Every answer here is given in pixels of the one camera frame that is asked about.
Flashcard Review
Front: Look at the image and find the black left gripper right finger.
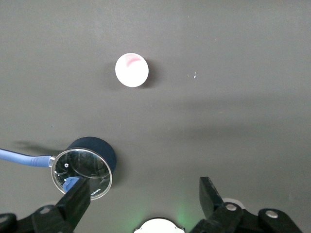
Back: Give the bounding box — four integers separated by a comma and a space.
189, 176, 303, 233

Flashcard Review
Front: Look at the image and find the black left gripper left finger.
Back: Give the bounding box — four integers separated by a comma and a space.
0, 177, 91, 233

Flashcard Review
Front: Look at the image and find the pink plastic cup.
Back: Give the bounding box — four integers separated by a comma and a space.
115, 52, 149, 88

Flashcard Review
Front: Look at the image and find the glass saucepan lid blue knob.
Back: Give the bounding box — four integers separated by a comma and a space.
51, 149, 114, 201

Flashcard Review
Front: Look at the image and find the dark blue saucepan blue handle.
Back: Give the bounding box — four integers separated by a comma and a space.
0, 136, 118, 201

